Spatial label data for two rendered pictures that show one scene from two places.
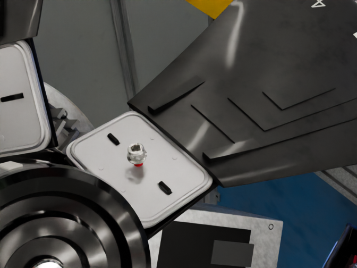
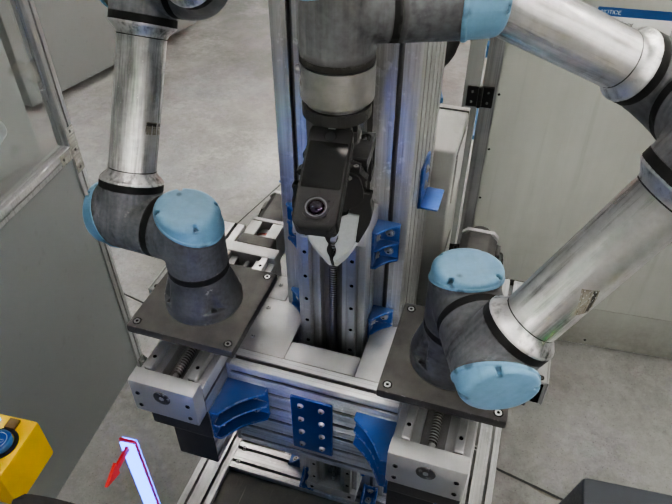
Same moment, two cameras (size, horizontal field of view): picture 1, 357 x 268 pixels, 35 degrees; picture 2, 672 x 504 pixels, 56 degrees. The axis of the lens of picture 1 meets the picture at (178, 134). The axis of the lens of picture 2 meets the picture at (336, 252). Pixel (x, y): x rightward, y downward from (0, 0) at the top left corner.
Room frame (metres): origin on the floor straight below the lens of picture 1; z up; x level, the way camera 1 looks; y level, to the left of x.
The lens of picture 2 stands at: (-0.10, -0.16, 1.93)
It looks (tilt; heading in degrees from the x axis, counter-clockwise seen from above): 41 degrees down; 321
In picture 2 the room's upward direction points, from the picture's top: straight up
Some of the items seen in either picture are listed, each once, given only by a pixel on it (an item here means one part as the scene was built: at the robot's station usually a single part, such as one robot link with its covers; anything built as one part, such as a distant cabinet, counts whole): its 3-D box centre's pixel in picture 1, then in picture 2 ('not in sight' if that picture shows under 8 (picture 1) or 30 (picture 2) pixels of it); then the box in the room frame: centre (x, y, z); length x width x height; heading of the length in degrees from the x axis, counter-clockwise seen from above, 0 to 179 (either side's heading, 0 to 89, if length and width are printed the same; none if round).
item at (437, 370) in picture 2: not in sight; (454, 338); (0.34, -0.80, 1.09); 0.15 x 0.15 x 0.10
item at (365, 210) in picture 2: not in sight; (351, 208); (0.32, -0.53, 1.51); 0.05 x 0.02 x 0.09; 38
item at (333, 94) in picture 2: not in sight; (334, 80); (0.35, -0.53, 1.65); 0.08 x 0.08 x 0.05
